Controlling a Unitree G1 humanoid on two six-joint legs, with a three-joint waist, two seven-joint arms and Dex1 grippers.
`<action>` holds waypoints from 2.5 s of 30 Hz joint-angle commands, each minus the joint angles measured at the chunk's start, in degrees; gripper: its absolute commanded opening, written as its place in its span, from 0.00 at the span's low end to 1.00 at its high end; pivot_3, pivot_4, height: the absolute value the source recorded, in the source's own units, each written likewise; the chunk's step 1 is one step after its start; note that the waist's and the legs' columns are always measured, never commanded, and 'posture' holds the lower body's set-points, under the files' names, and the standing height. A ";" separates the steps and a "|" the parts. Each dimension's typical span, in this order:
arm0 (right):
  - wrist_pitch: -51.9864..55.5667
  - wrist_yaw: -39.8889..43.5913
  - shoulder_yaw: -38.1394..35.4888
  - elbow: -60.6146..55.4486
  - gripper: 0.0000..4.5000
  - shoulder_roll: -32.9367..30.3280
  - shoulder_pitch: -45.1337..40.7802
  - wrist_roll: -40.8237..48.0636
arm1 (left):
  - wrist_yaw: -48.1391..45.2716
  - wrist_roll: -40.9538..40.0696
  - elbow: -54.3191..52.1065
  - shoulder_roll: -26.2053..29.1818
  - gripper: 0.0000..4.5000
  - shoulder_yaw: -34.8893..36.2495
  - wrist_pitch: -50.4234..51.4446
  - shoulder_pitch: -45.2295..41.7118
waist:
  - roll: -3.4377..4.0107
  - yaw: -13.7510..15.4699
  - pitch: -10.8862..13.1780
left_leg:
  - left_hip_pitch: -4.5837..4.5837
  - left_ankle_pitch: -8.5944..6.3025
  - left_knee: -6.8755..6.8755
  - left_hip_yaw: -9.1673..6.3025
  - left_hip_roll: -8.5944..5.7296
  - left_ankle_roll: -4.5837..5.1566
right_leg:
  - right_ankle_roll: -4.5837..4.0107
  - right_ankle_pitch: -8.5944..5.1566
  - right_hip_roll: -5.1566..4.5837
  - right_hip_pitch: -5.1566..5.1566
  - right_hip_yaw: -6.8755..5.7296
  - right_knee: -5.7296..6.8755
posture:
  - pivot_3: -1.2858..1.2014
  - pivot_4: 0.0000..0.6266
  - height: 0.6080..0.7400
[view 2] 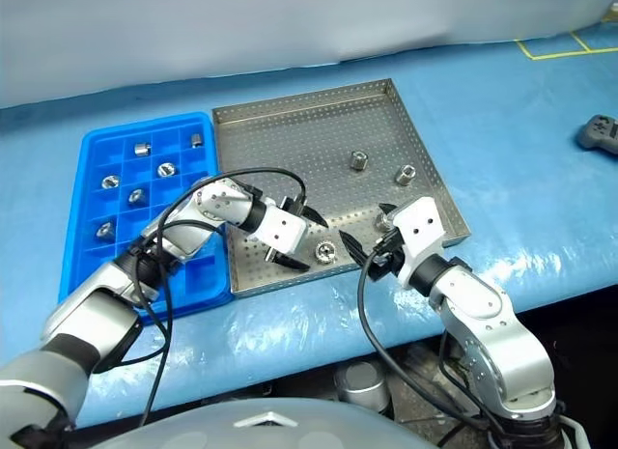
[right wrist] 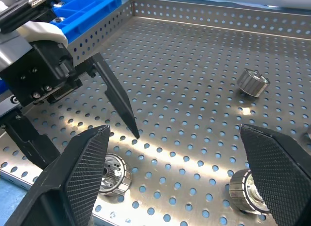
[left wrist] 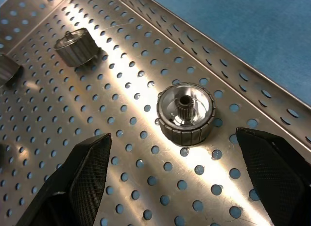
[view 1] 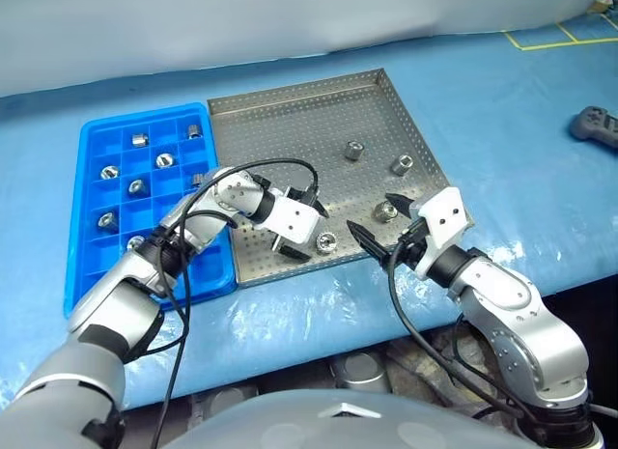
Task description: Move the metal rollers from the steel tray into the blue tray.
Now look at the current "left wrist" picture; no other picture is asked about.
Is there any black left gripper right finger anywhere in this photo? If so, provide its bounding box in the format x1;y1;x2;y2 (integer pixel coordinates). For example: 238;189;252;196
236;127;311;226

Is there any perforated steel tray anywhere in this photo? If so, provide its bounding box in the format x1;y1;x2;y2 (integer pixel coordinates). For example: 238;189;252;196
0;0;311;226

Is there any ribbed metal roller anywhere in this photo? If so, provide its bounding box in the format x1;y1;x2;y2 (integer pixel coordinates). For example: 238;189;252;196
53;27;102;68
0;53;24;88
155;82;216;147

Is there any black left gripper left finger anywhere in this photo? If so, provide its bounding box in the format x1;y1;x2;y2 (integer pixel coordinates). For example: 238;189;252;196
15;133;113;226

